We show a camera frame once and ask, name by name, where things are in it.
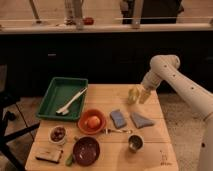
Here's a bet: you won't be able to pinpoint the yellow banana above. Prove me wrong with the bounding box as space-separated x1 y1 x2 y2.
128 87 140 104

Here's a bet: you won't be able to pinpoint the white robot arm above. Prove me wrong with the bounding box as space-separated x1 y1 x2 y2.
139 55 213 171

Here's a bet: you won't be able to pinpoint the grey folded cloth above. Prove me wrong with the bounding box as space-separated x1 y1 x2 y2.
130 113 155 129

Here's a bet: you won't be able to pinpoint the blue sponge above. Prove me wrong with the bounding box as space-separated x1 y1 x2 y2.
110 110 127 129

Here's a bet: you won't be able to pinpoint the metal cup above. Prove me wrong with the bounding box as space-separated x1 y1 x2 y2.
128 135 144 153

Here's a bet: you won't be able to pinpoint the metal fork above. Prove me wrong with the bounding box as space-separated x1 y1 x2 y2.
102 128 133 134

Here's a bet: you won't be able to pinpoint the orange fruit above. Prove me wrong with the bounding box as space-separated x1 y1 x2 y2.
87 116 101 129

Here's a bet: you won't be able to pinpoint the orange plate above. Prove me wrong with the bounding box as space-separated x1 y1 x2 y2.
78 109 106 135

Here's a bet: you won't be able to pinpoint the person in dark clothes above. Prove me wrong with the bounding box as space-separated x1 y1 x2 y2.
119 0 184 24

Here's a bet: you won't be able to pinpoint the green plastic tray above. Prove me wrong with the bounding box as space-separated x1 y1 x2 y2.
37 77 88 121

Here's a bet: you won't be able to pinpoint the white plastic tongs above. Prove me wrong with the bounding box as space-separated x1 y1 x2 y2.
56 88 87 115

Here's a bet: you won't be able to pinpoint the dark red bowl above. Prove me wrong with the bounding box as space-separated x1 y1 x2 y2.
73 136 100 166

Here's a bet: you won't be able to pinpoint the red object on counter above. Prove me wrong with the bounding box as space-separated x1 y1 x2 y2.
83 17 94 25

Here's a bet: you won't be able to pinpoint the white bowl with grapes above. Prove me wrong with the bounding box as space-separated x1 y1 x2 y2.
49 126 66 145

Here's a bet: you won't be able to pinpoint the green vegetable piece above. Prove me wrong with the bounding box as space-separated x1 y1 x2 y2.
65 154 74 166

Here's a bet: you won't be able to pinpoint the wooden block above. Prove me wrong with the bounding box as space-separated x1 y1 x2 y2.
35 148 63 163

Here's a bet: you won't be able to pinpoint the black chair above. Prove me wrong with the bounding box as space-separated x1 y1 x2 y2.
0 63 41 171

